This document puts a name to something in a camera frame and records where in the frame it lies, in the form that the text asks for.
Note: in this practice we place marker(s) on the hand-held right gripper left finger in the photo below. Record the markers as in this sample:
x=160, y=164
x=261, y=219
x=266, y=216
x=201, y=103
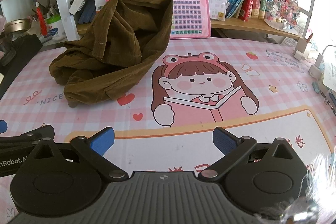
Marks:
x=102, y=141

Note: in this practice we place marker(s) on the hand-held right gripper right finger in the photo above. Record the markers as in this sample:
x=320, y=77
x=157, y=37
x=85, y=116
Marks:
x=224, y=141

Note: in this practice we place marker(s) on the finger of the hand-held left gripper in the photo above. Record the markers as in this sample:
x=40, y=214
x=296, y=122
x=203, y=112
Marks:
x=15, y=141
x=2, y=127

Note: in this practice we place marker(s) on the black bag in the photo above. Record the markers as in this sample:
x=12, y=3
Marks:
x=23, y=48

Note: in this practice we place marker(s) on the round brass tin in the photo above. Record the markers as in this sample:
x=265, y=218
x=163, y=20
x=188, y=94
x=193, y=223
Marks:
x=18, y=26

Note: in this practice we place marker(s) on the white wipes canister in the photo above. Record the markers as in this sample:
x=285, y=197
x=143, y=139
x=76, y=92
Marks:
x=56, y=29

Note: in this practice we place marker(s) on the red tassel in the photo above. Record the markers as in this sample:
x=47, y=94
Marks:
x=42, y=22

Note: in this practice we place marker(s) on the white charger box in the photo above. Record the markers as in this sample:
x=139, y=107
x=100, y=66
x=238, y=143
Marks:
x=302, y=50

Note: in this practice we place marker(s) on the paper sheets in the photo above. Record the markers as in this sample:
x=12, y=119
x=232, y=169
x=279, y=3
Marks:
x=330, y=74

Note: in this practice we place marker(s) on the cluster of pens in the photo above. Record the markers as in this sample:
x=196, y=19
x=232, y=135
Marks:
x=50, y=8

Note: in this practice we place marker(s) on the white labelled box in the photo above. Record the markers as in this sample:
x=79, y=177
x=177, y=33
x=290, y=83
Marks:
x=218, y=7

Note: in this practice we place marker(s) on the pink toy keyboard tablet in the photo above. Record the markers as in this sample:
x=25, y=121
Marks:
x=189, y=3

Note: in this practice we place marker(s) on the pink flower ornament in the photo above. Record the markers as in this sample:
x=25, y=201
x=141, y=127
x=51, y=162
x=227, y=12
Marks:
x=282, y=8

